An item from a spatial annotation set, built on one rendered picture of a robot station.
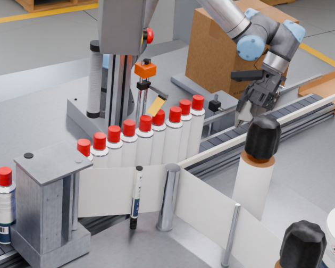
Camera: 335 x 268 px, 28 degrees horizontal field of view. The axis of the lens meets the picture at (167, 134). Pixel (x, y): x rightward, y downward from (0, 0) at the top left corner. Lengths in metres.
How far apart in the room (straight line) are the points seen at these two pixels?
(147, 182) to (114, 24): 0.39
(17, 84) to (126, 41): 0.88
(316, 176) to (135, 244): 0.71
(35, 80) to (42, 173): 1.05
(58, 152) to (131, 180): 0.22
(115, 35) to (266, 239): 0.59
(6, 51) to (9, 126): 2.39
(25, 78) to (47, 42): 2.24
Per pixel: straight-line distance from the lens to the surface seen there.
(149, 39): 1.62
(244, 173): 1.69
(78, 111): 2.16
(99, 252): 1.63
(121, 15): 1.57
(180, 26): 4.39
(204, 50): 2.39
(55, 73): 2.49
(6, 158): 2.03
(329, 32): 5.51
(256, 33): 1.92
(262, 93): 2.03
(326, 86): 2.67
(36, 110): 2.26
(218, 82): 2.37
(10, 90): 2.37
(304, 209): 1.89
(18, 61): 4.41
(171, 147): 1.85
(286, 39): 2.04
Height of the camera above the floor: 1.99
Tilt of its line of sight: 32 degrees down
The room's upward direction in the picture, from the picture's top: 8 degrees clockwise
